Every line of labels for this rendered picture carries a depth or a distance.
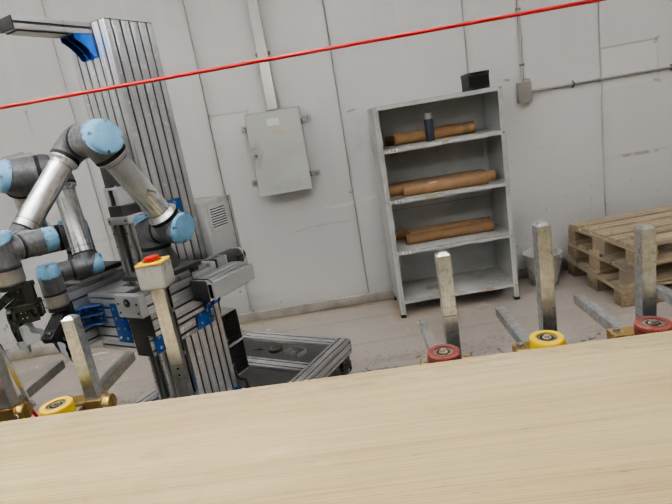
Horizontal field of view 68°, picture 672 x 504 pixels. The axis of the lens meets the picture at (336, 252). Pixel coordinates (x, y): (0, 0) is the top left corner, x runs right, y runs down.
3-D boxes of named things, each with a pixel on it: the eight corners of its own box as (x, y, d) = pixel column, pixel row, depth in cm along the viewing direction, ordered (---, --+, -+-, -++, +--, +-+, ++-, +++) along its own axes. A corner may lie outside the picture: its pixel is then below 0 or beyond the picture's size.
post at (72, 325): (114, 464, 148) (66, 313, 136) (125, 463, 147) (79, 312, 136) (109, 472, 144) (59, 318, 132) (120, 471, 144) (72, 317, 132)
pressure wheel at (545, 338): (571, 384, 119) (569, 340, 116) (536, 387, 120) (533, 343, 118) (561, 368, 127) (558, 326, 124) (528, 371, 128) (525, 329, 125)
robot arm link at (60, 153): (58, 120, 173) (-17, 245, 154) (75, 115, 167) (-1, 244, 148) (86, 141, 182) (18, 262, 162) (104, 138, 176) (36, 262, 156)
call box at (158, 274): (151, 286, 135) (144, 258, 133) (176, 282, 135) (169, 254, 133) (141, 294, 128) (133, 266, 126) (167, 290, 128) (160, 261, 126)
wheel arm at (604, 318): (573, 305, 162) (572, 293, 161) (583, 304, 162) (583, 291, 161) (651, 370, 120) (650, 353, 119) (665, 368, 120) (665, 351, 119)
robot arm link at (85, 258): (69, 155, 198) (106, 273, 196) (38, 160, 193) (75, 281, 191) (68, 145, 188) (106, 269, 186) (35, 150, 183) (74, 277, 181)
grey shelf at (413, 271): (393, 298, 420) (366, 109, 383) (499, 281, 419) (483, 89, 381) (401, 318, 377) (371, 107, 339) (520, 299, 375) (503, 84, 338)
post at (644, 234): (636, 393, 137) (633, 224, 126) (649, 392, 137) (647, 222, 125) (643, 400, 134) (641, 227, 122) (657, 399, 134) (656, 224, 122)
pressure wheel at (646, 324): (681, 365, 119) (681, 320, 117) (656, 375, 117) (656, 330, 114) (650, 353, 127) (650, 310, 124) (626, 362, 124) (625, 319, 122)
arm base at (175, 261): (162, 262, 213) (157, 239, 210) (188, 261, 205) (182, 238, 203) (134, 273, 200) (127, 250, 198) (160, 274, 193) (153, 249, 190)
